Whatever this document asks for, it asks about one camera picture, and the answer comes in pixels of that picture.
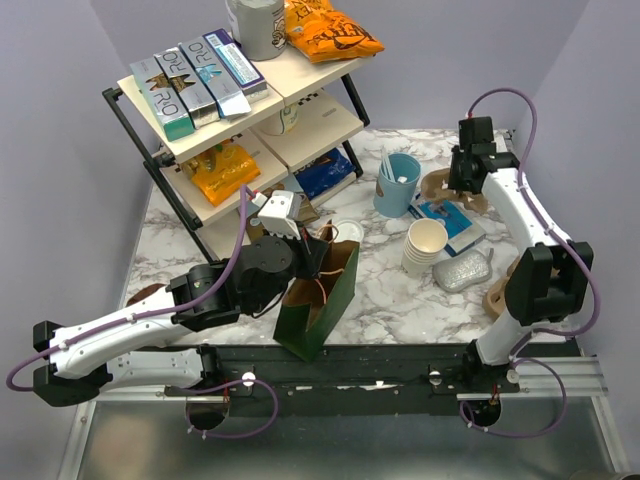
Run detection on light blue cup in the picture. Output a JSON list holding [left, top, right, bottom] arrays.
[[373, 153, 421, 218]]

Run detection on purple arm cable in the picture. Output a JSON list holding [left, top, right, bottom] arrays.
[[458, 88, 604, 440], [4, 184, 280, 441]]

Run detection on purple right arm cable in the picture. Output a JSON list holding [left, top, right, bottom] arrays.
[[458, 88, 604, 440]]

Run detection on black frame beige shelf rack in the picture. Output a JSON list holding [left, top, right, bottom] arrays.
[[102, 47, 370, 261]]

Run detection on white stirrers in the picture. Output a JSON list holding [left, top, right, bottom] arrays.
[[381, 146, 407, 184]]

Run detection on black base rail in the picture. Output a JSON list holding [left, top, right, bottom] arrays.
[[193, 344, 524, 417]]

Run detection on stack of white paper cups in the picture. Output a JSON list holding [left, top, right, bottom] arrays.
[[401, 218, 448, 277]]

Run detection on teal RO box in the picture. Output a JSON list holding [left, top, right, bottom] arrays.
[[129, 57, 195, 141]]

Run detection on silver glitter pouch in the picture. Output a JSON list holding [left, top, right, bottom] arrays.
[[432, 249, 494, 293]]

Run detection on brown snack bag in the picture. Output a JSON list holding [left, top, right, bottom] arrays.
[[246, 180, 319, 241]]

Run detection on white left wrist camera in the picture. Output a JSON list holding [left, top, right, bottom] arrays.
[[251, 190, 302, 240]]

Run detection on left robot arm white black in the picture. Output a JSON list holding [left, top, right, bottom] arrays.
[[33, 235, 329, 407]]

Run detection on brown cardboard cup carrier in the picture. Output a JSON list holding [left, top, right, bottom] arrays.
[[482, 258, 519, 321]]

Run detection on orange chips bag top shelf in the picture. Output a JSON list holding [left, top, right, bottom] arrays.
[[284, 0, 385, 64]]

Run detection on yellow snack bag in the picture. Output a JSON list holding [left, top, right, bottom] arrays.
[[181, 140, 261, 207]]

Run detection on blue RO box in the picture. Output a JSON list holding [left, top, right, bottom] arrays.
[[179, 37, 251, 119]]

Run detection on purple white box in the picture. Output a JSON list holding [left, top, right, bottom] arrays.
[[203, 29, 269, 103]]

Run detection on brown RO box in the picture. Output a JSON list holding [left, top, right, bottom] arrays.
[[154, 47, 220, 129]]

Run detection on blue razor box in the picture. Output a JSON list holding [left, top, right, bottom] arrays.
[[408, 194, 486, 257]]

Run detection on grey canister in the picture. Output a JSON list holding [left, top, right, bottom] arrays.
[[225, 0, 287, 61]]

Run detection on blue snack bag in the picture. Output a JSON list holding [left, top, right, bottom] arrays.
[[294, 148, 354, 200]]

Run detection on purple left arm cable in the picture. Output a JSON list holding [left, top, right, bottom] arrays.
[[4, 184, 280, 441]]

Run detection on green paper bag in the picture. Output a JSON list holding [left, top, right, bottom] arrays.
[[273, 223, 360, 362]]

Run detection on single brown cup carrier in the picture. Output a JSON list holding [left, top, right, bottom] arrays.
[[420, 168, 489, 215]]

